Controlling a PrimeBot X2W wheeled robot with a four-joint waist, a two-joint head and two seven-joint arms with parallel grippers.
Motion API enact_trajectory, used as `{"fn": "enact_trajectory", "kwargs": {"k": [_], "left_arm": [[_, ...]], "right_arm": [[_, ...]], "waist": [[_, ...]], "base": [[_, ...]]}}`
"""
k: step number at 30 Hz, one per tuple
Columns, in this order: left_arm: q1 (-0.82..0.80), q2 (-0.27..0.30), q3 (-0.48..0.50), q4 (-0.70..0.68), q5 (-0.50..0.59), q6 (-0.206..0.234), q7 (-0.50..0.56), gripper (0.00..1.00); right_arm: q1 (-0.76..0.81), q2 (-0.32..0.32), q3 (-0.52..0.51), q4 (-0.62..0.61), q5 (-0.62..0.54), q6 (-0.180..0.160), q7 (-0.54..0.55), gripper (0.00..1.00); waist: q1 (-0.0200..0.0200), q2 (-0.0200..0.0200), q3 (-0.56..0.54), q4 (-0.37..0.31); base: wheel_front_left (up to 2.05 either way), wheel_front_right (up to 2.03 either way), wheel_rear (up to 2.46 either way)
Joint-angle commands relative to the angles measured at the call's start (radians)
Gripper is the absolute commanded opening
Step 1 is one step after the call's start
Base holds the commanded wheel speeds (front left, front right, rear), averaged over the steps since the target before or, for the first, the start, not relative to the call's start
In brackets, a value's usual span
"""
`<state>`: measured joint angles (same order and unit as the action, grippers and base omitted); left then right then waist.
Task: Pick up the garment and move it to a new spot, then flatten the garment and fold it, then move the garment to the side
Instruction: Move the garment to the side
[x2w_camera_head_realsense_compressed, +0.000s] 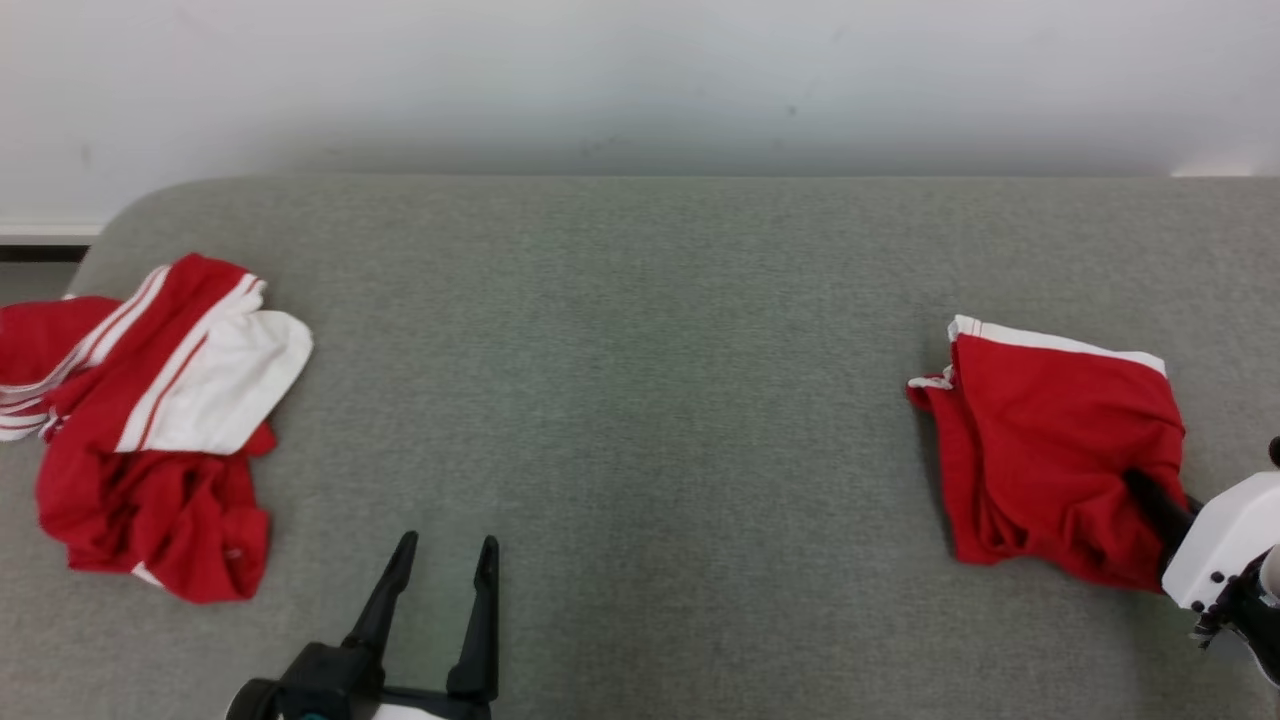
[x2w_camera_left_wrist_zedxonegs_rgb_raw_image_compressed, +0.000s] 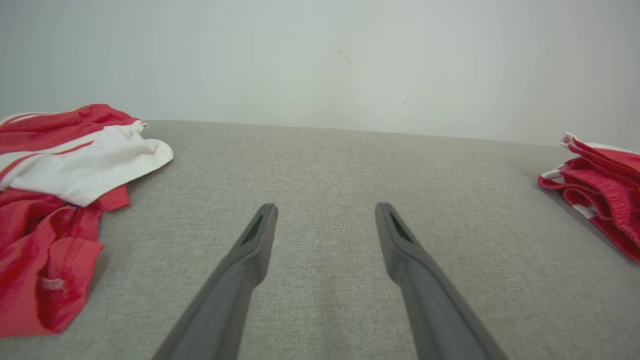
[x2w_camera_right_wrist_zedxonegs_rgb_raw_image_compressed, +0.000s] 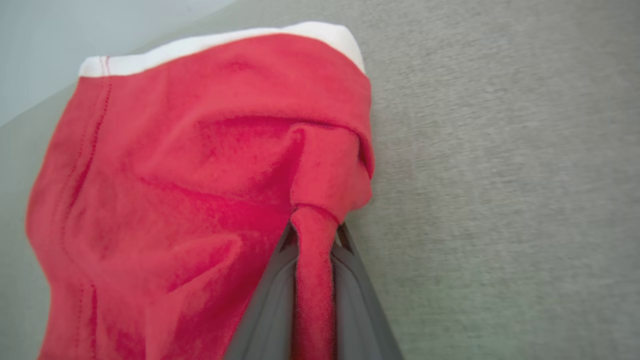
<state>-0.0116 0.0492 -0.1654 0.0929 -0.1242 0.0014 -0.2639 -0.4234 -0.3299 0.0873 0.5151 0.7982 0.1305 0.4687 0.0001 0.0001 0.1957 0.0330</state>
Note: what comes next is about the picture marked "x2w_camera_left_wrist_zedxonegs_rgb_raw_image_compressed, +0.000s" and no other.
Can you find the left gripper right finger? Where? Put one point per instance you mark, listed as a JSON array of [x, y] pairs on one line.
[[435, 310]]

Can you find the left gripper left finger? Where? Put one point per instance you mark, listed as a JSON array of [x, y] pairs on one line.
[[220, 310]]

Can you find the red basketball jersey white sleeves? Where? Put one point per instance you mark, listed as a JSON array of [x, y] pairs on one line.
[[50, 240]]

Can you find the red shorts with white stripe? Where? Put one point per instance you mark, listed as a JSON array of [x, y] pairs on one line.
[[605, 190]]

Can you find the grey fabric sofa cushion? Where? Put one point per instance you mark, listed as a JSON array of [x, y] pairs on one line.
[[325, 165]]

